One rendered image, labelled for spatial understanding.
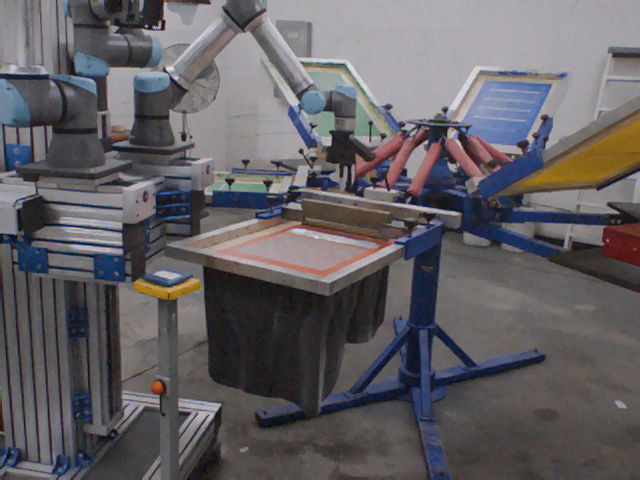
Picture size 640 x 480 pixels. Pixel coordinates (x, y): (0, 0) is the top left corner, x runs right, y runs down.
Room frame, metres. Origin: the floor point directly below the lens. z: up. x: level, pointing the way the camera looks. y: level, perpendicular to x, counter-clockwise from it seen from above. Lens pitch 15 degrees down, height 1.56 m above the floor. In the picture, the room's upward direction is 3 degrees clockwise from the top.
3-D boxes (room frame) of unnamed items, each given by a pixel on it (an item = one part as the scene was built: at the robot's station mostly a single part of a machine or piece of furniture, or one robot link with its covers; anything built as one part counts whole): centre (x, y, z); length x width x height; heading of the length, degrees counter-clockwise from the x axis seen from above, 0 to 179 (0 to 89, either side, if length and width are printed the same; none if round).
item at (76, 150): (1.85, 0.66, 1.31); 0.15 x 0.15 x 0.10
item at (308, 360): (1.98, 0.17, 0.74); 0.45 x 0.03 x 0.43; 60
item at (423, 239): (2.30, -0.34, 0.98); 0.30 x 0.05 x 0.07; 150
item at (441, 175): (3.14, -0.51, 0.67); 0.39 x 0.39 x 1.35
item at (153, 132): (2.33, 0.58, 1.31); 0.15 x 0.15 x 0.10
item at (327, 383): (2.08, -0.13, 0.74); 0.46 x 0.04 x 0.42; 150
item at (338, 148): (2.43, -0.06, 1.26); 0.09 x 0.08 x 0.12; 60
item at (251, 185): (3.15, 0.40, 1.05); 1.08 x 0.61 x 0.23; 90
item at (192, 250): (2.23, 0.02, 0.97); 0.79 x 0.58 x 0.04; 150
